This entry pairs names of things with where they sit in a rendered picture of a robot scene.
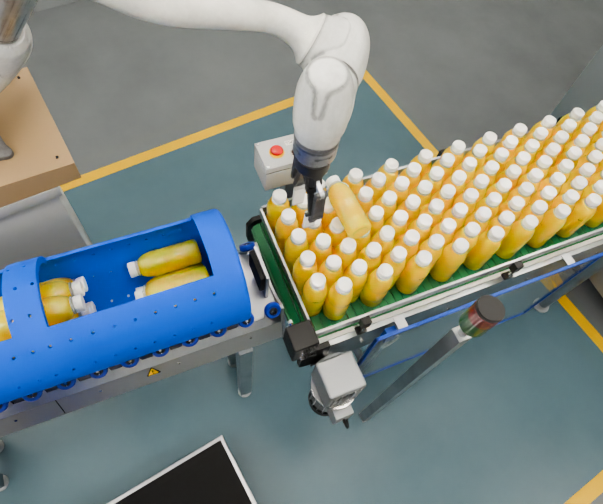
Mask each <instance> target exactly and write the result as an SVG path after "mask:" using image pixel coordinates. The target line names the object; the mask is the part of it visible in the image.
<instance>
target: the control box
mask: <svg viewBox="0 0 603 504"><path fill-rule="evenodd" d="M292 140H294V134H292V135H288V136H283V137H279V138H275V139H271V140H267V141H263V142H259V143H255V144H254V167H255V169H256V171H257V174H258V176H259V178H260V180H261V183H262V185H263V187H264V189H265V190H270V189H274V188H277V187H281V186H285V185H288V184H292V183H293V181H294V178H293V179H292V178H291V170H292V164H293V159H294V155H293V154H292V150H293V141H292ZM288 141H290V142H288ZM291 141H292V143H291ZM286 142H287V143H286ZM289 143H290V144H289ZM274 145H279V146H281V147H282V148H283V153H282V154H281V155H279V156H276V155H273V154H272V153H271V151H270V150H271V147H272V146H274Z"/></svg>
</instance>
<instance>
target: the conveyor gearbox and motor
mask: <svg viewBox="0 0 603 504"><path fill-rule="evenodd" d="M311 376H312V378H311V384H310V385H311V389H310V392H309V395H308V401H309V405H310V407H311V409H312V410H313V411H314V412H315V413H317V414H318V415H321V416H329V417H330V420H331V422H332V424H336V423H338V422H340V421H343V423H344V425H345V427H346V428H347V429H348V428H349V421H348V418H349V417H350V416H351V415H353V414H354V411H353V409H352V407H351V404H350V403H351V402H352V401H353V400H354V398H355V397H357V395H358V394H359V393H360V392H361V391H362V390H363V389H365V387H366V381H365V379H364V377H363V375H362V373H361V371H360V368H359V366H358V364H357V362H356V360H355V357H354V355H353V353H352V351H344V353H343V352H337V353H334V352H330V353H327V354H326V355H324V356H322V357H321V359H320V360H319V361H317V362H316V363H315V367H314V369H313V372H312V374H311Z"/></svg>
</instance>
